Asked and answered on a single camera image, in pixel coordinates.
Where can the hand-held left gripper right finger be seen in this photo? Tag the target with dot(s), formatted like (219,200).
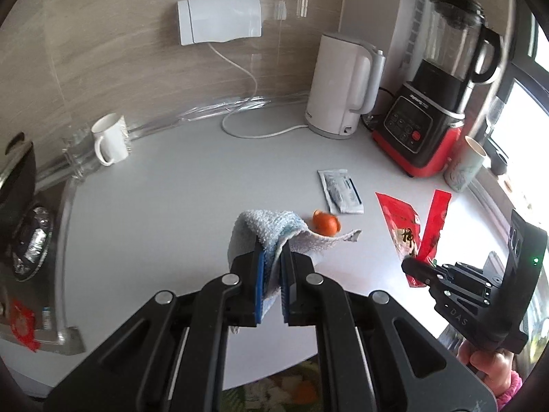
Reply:
(285,285)

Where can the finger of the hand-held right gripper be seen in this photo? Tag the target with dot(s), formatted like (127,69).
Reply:
(418,268)

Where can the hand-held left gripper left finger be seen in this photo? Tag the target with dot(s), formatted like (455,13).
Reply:
(258,283)

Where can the red printed snack packet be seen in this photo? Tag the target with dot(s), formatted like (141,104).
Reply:
(399,223)

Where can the white terry towel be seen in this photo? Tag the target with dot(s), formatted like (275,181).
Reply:
(266,223)

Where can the red torn packet strip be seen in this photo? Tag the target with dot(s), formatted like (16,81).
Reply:
(439,210)

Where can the person's right hand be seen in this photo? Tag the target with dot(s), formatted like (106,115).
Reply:
(484,364)

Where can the small orange tangerine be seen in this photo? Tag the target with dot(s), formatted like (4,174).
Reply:
(325,223)

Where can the floral patterned cloth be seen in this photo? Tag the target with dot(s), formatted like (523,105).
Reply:
(291,390)

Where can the pale green ceramic tumbler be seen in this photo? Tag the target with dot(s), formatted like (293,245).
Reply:
(461,171)

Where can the white sachet packet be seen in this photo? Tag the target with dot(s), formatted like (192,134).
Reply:
(341,191)

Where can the small dark bowl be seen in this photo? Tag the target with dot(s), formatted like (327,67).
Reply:
(499,164)

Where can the red and black blender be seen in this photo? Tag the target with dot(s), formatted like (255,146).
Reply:
(411,124)

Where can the wine glass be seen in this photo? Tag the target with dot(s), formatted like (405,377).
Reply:
(493,113)

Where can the window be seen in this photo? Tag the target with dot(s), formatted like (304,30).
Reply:
(529,111)

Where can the white electric kettle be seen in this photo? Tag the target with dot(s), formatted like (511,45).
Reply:
(334,86)

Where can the white ceramic cup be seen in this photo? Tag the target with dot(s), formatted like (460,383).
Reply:
(113,141)

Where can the steel gas stove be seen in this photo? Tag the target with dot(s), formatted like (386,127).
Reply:
(51,292)

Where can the clear drinking glass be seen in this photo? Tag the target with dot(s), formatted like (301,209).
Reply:
(79,154)

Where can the white wall box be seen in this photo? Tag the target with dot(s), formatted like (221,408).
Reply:
(218,19)

